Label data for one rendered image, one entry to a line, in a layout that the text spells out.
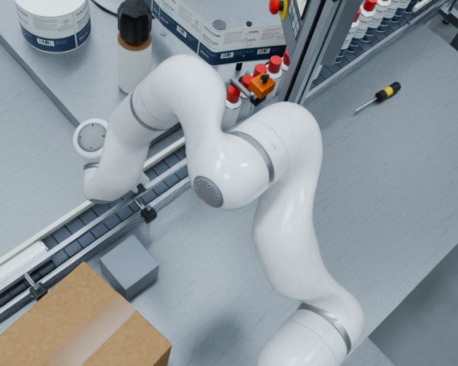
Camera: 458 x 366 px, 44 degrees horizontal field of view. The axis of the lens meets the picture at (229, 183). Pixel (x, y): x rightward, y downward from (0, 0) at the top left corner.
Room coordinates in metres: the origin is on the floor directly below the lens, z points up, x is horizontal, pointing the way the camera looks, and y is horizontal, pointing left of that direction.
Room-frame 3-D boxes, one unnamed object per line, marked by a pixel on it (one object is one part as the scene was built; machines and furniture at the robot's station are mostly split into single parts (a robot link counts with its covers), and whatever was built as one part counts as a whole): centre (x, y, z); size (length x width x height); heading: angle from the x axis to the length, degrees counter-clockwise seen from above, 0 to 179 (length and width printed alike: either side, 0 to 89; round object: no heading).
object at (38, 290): (0.33, 0.34, 0.91); 0.07 x 0.03 x 0.17; 57
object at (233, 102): (0.91, 0.05, 0.98); 0.05 x 0.05 x 0.20
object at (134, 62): (0.99, 0.34, 1.03); 0.09 x 0.09 x 0.30
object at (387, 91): (1.23, -0.37, 0.84); 0.20 x 0.03 x 0.03; 141
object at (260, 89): (0.88, 0.02, 1.04); 0.10 x 0.04 x 0.33; 57
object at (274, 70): (1.04, -0.03, 0.98); 0.05 x 0.05 x 0.20
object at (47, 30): (1.11, 0.62, 0.95); 0.20 x 0.20 x 0.14
